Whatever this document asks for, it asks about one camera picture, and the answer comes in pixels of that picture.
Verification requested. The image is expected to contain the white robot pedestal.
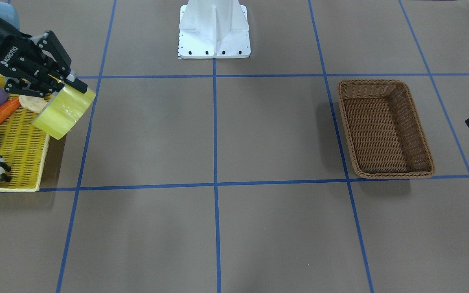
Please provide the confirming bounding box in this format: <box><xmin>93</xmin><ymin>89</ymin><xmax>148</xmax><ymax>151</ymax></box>
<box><xmin>178</xmin><ymin>0</ymin><xmax>251</xmax><ymax>59</ymax></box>

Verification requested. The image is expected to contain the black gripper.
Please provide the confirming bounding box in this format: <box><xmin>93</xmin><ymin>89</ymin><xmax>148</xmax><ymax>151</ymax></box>
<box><xmin>0</xmin><ymin>18</ymin><xmax>88</xmax><ymax>98</ymax></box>

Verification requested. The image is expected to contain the brown wicker basket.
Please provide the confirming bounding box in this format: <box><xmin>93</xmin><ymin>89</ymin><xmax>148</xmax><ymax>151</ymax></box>
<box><xmin>338</xmin><ymin>79</ymin><xmax>436</xmax><ymax>179</ymax></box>

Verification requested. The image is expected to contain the toy bread croissant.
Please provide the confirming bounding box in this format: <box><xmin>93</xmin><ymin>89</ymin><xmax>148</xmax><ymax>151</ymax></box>
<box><xmin>18</xmin><ymin>95</ymin><xmax>48</xmax><ymax>114</ymax></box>

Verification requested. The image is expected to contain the clear yellow tape roll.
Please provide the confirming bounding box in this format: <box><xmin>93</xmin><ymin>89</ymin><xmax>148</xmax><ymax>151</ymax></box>
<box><xmin>32</xmin><ymin>85</ymin><xmax>96</xmax><ymax>140</ymax></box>

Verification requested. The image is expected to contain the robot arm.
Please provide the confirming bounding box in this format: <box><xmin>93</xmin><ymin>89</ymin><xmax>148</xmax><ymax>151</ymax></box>
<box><xmin>0</xmin><ymin>1</ymin><xmax>88</xmax><ymax>98</ymax></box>

